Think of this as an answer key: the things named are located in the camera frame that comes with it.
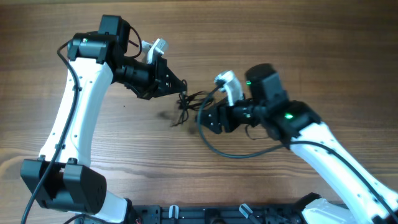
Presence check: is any left camera cable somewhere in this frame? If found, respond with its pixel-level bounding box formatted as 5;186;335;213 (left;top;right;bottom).
20;40;94;224

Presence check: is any black cable bundle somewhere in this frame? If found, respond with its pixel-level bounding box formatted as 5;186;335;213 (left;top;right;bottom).
170;79;215;128

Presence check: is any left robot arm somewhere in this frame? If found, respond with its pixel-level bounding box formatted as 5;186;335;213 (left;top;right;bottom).
21;15;187;223

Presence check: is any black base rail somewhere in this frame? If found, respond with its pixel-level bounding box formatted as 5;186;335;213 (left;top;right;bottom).
127;204;305;224

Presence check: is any right camera cable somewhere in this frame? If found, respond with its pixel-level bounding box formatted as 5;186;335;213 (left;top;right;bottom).
196;81;398;218

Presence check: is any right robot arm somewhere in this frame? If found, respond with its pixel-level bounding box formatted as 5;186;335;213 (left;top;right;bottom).
196;63;397;223

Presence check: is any camera cable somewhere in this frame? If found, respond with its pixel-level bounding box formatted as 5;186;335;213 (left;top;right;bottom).
196;81;398;218
20;40;94;224

